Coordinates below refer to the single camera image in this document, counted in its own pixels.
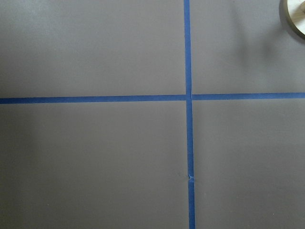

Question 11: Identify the wooden cup storage rack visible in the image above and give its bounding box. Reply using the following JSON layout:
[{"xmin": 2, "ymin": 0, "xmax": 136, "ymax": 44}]
[{"xmin": 279, "ymin": 0, "xmax": 305, "ymax": 43}]

